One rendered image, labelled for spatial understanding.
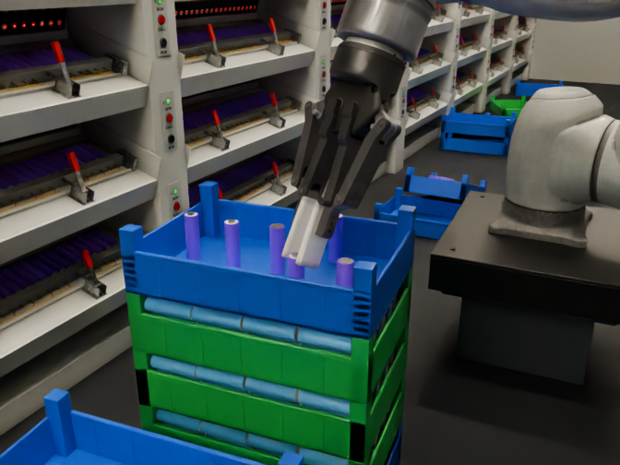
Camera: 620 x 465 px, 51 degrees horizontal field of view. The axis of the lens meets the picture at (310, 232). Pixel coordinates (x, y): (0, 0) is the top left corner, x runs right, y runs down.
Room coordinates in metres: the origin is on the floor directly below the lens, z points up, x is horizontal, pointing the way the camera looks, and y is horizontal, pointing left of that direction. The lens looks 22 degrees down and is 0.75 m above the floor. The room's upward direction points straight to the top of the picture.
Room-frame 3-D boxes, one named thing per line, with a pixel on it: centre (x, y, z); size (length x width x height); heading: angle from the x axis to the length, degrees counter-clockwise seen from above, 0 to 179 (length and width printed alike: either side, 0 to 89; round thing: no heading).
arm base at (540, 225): (1.24, -0.48, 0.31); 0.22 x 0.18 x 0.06; 155
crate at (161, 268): (0.72, 0.04, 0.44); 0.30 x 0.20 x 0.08; 69
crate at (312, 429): (0.72, 0.04, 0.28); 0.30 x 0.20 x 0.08; 69
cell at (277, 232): (0.72, 0.04, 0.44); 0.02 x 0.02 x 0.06
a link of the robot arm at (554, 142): (1.21, -0.48, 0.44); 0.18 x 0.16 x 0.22; 49
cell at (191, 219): (0.76, 0.15, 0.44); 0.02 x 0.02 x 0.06
